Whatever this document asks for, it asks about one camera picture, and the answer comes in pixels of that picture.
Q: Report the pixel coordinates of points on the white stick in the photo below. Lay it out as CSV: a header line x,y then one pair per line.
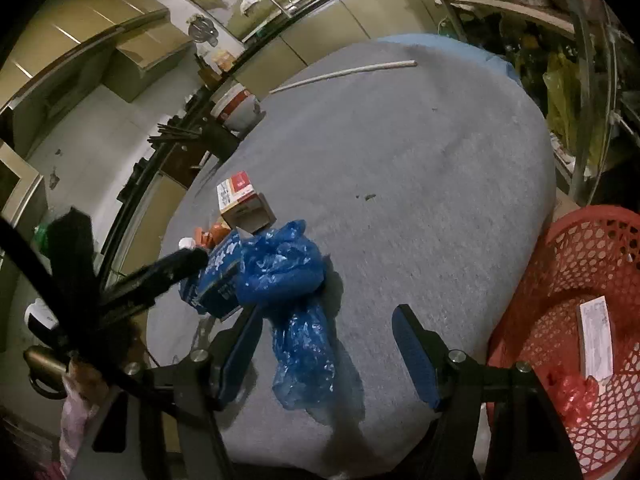
x,y
350,72

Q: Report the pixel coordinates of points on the range hood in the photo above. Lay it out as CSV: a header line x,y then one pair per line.
x,y
75,55

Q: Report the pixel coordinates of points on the blue carton box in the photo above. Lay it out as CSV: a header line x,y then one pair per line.
x,y
220,272

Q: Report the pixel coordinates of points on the small white round lid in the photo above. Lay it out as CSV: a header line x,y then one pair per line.
x,y
187,243

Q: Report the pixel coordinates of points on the metal faucet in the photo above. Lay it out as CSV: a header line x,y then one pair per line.
x,y
272,2

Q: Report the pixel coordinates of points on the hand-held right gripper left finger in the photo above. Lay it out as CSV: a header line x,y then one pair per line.
x,y
241,357

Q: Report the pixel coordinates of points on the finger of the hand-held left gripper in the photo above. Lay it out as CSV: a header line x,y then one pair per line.
x,y
167,269
130,306

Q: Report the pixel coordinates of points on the orange packet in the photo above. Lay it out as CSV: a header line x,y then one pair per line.
x,y
220,60

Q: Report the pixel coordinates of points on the beige upper cabinets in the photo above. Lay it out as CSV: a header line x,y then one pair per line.
x,y
100,5

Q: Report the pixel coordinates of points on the cardboard box with red label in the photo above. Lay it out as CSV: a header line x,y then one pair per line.
x,y
246,210

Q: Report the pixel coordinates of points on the yellow plastic bag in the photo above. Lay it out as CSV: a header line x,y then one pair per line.
x,y
565,105

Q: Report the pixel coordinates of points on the hanging round metal utensil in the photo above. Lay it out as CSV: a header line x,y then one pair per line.
x,y
202,29

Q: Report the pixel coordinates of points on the person's left forearm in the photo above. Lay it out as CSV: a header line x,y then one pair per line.
x,y
77,420

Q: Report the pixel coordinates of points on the blue plastic bag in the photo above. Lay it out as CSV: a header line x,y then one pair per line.
x,y
285,270

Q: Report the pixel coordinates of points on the grey table cover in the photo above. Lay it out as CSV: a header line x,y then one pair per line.
x,y
425,185

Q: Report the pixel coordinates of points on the large orange peel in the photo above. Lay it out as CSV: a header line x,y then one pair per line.
x,y
218,234

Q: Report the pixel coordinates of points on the red plastic bag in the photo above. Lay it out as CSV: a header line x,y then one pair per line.
x,y
572,392

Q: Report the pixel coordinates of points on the white bucket with red print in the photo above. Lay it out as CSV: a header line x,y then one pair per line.
x,y
237,107

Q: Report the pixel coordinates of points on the white box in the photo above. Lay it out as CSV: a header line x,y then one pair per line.
x,y
595,335

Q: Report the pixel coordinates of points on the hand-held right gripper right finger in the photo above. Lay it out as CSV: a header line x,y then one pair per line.
x,y
412,355

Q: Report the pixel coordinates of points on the red plastic basket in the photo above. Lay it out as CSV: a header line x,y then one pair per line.
x,y
580,260

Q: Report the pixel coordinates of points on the metal shelf rack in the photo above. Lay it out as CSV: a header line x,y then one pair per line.
x,y
575,35

